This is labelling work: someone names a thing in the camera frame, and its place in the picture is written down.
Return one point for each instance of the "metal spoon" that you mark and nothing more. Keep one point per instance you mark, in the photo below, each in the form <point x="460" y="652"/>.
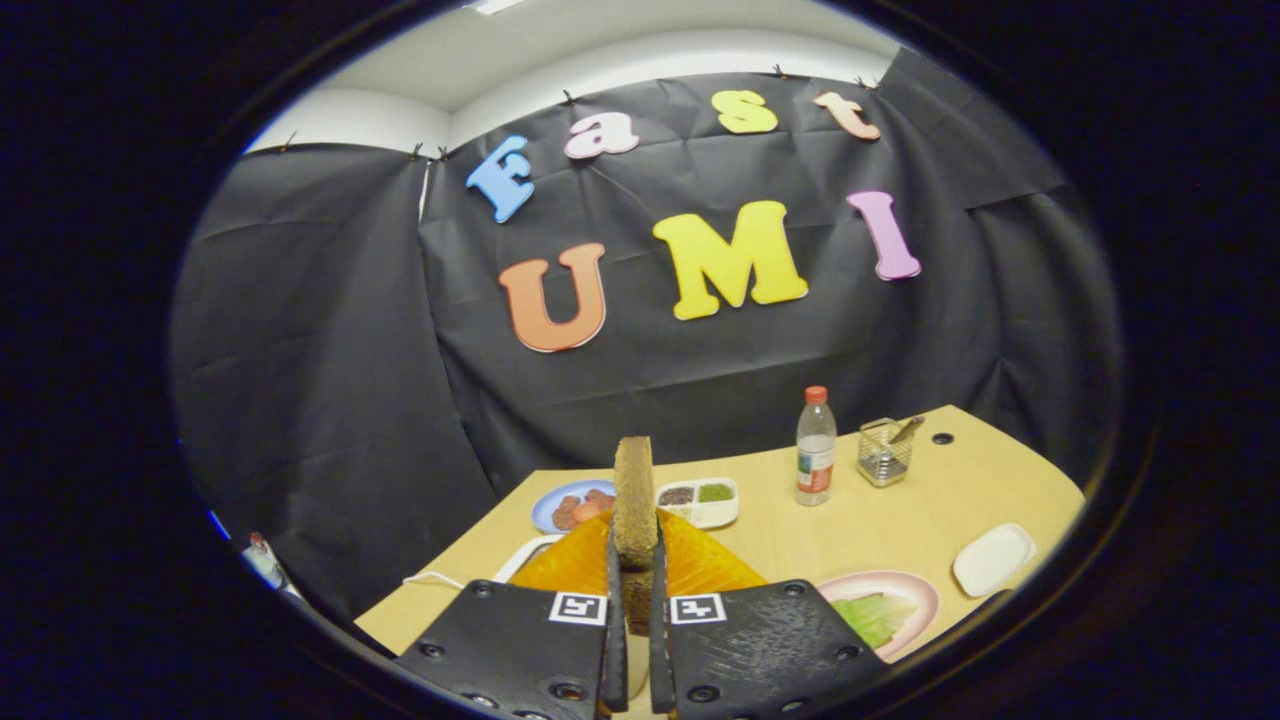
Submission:
<point x="908" y="428"/>

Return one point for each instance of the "brown bread slice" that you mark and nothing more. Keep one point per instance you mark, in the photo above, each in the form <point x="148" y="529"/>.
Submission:
<point x="635" y="500"/>

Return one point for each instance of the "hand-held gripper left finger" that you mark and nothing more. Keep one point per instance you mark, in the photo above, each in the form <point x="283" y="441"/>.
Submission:
<point x="616" y="650"/>

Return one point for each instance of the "clear bottle red cap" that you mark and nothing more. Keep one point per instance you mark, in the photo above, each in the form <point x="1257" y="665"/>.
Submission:
<point x="816" y="450"/>

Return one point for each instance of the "reddish meat slices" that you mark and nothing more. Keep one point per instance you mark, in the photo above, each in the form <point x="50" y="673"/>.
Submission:
<point x="580" y="510"/>

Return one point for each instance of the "green lettuce leaf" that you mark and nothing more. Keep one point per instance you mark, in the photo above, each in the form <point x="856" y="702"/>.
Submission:
<point x="875" y="618"/>

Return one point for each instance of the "pink plate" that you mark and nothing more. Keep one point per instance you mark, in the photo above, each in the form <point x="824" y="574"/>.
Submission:
<point x="922" y="598"/>

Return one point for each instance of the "white divided condiment tray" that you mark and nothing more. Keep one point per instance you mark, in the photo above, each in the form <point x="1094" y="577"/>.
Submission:
<point x="700" y="510"/>

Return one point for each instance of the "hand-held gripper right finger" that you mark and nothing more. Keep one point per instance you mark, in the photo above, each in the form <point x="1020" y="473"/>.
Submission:
<point x="660" y="650"/>

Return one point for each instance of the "small white bottle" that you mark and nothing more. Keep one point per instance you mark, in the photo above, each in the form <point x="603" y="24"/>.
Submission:
<point x="262" y="562"/>

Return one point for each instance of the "white toaster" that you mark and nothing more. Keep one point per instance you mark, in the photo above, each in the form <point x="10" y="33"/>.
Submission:
<point x="520" y="556"/>

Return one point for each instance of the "white rectangular plate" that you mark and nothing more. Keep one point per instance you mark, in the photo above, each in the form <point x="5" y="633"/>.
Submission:
<point x="995" y="560"/>

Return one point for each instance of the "blue plate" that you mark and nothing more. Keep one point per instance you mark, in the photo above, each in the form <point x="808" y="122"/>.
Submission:
<point x="547" y="502"/>

